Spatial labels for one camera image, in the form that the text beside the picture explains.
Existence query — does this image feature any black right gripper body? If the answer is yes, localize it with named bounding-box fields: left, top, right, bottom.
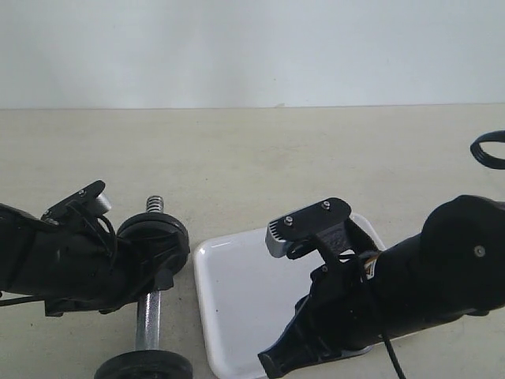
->
left=294, top=260, right=391, bottom=355

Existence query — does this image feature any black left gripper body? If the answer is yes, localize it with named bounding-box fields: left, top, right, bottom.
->
left=44, top=220, right=134, bottom=316

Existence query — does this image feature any black weight plate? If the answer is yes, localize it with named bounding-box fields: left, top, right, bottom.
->
left=123, top=234, right=189, bottom=275
left=118, top=212, right=189, bottom=244
left=94, top=350, right=193, bottom=379

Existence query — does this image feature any chrome threaded dumbbell bar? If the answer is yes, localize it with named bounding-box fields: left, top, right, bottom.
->
left=135, top=291, right=161, bottom=351

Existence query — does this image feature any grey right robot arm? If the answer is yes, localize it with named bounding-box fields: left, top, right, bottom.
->
left=258, top=195, right=504, bottom=378

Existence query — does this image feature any white plastic tray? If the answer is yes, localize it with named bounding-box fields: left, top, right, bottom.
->
left=193, top=212, right=390, bottom=379

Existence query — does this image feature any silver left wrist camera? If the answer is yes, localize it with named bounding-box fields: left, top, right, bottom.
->
left=90, top=193, right=112, bottom=216

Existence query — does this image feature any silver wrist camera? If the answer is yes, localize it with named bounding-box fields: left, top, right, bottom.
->
left=265, top=218, right=293, bottom=258
left=90, top=193, right=112, bottom=216

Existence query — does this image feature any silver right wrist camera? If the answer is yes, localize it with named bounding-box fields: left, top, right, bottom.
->
left=265, top=218, right=293, bottom=258

